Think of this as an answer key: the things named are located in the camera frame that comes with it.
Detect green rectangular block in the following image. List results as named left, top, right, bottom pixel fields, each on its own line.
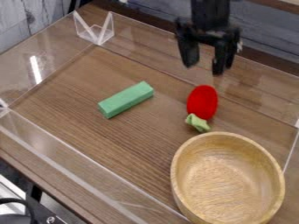
left=97, top=81, right=154, bottom=119

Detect black cable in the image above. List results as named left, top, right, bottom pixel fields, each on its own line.
left=0, top=197, right=36, bottom=224

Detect red plush radish toy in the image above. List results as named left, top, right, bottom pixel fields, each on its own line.
left=184, top=85, right=219, bottom=133

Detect wooden bowl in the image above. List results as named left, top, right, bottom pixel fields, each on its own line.
left=170, top=131, right=285, bottom=224

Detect clear acrylic tray wall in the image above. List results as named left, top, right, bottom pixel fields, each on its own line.
left=0, top=5, right=299, bottom=224

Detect black table leg bracket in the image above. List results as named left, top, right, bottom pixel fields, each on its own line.
left=25, top=183, right=68, bottom=224

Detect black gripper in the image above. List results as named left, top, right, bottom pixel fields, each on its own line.
left=174, top=0, right=240, bottom=75

